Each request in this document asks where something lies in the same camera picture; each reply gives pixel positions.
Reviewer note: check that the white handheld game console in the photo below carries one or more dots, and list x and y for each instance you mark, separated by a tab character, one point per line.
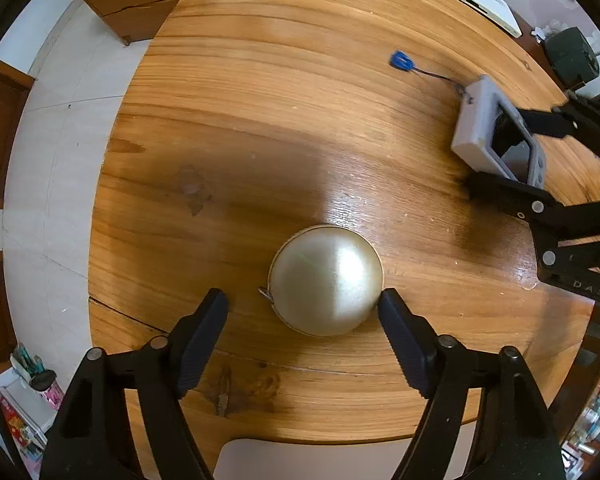
472	125

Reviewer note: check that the white plastic storage bin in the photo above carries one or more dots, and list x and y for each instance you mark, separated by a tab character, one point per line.
305	460

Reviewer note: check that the dark green air fryer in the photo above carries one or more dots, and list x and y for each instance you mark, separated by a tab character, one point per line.
572	57

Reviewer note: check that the red printed books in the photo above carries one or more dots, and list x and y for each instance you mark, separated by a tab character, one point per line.
22	425

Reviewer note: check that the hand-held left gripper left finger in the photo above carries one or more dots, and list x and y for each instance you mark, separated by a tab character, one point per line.
205	342

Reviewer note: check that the wooden drawer cabinet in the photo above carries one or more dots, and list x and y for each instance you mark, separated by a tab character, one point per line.
130	0

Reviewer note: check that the round gold zipper case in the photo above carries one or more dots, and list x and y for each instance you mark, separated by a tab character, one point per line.
325	280

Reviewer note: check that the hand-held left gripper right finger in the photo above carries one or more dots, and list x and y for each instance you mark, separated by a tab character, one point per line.
405	342

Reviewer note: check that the wooden television stand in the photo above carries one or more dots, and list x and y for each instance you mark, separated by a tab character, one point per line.
530	53

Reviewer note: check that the white holder with tools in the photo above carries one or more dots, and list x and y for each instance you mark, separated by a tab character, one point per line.
32	367

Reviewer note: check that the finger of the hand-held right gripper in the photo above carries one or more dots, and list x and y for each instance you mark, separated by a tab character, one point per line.
510	195
595	127

